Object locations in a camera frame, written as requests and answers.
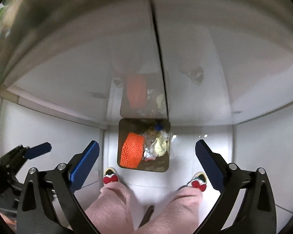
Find person's left shoe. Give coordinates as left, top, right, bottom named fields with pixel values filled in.
left=103, top=167, right=119, bottom=185

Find square metal bin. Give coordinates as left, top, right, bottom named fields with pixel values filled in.
left=116, top=118, right=172, bottom=174

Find person's shoe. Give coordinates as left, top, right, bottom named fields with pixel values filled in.
left=187, top=171, right=208, bottom=192
left=103, top=167, right=119, bottom=185

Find pink pants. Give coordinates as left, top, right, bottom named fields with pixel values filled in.
left=84, top=182, right=221, bottom=234

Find orange foam net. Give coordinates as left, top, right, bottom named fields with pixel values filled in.
left=120, top=132, right=145, bottom=168

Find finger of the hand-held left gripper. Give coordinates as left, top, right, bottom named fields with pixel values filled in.
left=0, top=142, right=52, bottom=168

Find clear bottle with blue cap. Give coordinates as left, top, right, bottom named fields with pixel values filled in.
left=143, top=124, right=163, bottom=142

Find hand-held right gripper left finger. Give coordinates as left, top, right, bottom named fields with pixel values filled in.
left=16, top=141, right=100, bottom=234

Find pale yellow paper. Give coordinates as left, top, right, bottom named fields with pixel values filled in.
left=153, top=136, right=171, bottom=157

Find crumpled silver foil wrapper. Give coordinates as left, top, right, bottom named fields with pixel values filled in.
left=143, top=143, right=157, bottom=162

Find person's right shoe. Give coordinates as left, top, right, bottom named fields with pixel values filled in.
left=187, top=171, right=208, bottom=192

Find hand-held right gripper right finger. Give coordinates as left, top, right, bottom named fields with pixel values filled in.
left=195, top=139, right=277, bottom=234

